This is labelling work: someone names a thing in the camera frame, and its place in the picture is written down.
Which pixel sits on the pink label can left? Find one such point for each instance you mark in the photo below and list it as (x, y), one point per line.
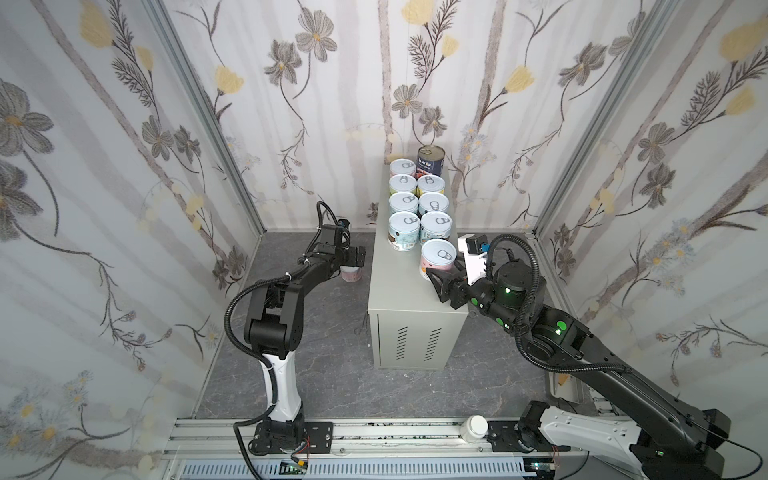
(351, 274)

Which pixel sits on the pink white can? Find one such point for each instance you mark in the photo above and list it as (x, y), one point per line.
(402, 166)

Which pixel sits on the blue red tomato can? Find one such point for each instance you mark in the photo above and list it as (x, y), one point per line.
(430, 159)

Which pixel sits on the white cable duct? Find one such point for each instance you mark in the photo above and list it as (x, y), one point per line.
(397, 468)

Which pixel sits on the dark label can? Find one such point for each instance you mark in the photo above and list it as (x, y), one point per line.
(403, 230)

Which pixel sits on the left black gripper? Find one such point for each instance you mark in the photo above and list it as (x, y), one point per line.
(352, 256)

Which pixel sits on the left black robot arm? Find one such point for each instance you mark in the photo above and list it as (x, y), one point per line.
(266, 322)

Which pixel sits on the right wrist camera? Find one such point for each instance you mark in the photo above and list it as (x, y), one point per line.
(474, 248)

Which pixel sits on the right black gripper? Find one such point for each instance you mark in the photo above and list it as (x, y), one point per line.
(450, 287)

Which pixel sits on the grey metal cabinet box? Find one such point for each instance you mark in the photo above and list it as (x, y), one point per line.
(410, 328)

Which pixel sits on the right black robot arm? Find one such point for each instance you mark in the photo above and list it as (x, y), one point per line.
(660, 436)

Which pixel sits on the teal label can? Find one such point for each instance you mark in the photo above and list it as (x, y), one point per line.
(403, 202)

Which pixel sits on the aluminium rail frame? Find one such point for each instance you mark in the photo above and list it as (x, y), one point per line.
(390, 438)

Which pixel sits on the white dark can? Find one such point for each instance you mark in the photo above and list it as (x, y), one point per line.
(435, 225)

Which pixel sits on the green label can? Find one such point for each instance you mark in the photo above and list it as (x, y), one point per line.
(402, 183)

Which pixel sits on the yellow label can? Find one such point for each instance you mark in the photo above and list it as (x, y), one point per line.
(430, 184)

